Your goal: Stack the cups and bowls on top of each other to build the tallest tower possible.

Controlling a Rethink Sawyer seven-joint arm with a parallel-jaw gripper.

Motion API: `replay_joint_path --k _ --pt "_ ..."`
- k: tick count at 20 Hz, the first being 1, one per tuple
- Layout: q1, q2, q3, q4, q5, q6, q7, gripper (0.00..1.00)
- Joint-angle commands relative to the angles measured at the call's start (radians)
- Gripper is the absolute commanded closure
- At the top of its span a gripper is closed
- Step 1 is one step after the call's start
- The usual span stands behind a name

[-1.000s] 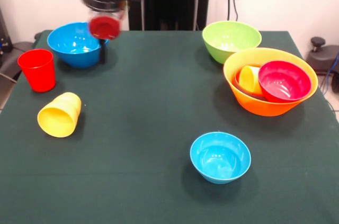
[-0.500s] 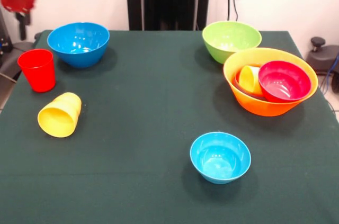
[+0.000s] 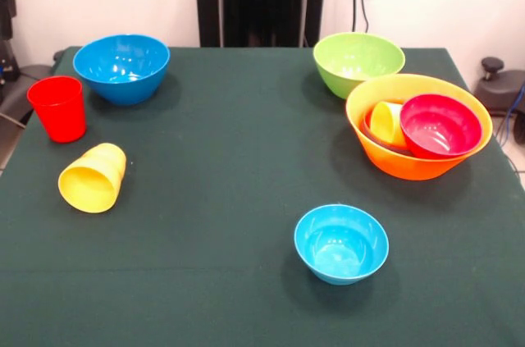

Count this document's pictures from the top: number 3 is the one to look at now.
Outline red cup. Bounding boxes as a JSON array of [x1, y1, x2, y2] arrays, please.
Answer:
[[26, 75, 88, 144]]

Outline large blue bowl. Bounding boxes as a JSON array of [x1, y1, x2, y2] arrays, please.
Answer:
[[72, 33, 171, 107]]

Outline orange-yellow cup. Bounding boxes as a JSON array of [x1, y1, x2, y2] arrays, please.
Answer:
[[84, 142, 127, 184]]

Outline yellow cup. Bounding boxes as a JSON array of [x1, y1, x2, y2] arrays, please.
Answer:
[[370, 101, 409, 147], [57, 154, 121, 214]]

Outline small light blue bowl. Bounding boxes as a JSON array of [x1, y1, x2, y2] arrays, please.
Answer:
[[294, 203, 390, 286]]

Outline large orange-yellow bowl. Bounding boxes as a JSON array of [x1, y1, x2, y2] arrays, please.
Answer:
[[345, 73, 494, 181]]

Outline small magenta bowl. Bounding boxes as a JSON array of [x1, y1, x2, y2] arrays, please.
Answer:
[[399, 94, 483, 160]]

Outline large green bowl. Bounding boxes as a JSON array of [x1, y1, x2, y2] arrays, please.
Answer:
[[313, 31, 407, 100]]

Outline dark green tablecloth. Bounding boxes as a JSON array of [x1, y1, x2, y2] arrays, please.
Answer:
[[0, 46, 525, 347]]

